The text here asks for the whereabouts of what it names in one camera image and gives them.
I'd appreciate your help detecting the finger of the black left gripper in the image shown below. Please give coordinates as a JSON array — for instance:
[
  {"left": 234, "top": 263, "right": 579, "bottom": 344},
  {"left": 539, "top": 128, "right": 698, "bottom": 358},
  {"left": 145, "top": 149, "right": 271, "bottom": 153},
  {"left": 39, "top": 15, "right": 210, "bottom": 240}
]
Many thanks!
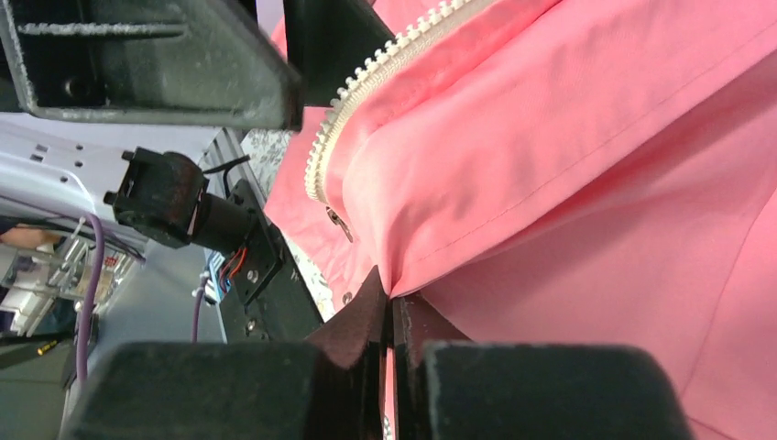
[
  {"left": 1, "top": 1, "right": 302, "bottom": 130},
  {"left": 283, "top": 0, "right": 394, "bottom": 107}
]

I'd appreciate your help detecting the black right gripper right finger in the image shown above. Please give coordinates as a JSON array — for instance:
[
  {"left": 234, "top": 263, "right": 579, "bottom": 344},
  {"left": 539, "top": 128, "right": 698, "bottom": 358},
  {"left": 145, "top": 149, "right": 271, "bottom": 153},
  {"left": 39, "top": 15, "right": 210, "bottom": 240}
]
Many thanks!
[{"left": 391, "top": 296, "right": 692, "bottom": 439}]

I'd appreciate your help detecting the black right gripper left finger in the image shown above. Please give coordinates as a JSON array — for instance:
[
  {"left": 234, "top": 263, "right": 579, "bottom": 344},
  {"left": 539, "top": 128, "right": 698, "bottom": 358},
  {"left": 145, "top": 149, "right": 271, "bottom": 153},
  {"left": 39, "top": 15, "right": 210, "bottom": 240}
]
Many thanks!
[{"left": 61, "top": 269, "right": 387, "bottom": 439}]

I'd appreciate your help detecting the pink zip-up jacket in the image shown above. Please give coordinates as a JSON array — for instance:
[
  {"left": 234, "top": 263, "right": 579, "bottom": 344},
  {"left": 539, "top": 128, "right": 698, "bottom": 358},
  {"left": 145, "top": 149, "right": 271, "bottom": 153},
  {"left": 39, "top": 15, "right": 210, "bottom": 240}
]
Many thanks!
[{"left": 266, "top": 1, "right": 776, "bottom": 439}]

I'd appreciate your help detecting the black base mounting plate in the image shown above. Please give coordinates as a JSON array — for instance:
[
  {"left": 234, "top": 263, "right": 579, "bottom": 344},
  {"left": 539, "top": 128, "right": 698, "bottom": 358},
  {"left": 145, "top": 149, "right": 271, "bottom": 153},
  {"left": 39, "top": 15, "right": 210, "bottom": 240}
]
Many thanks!
[{"left": 219, "top": 180, "right": 323, "bottom": 343}]

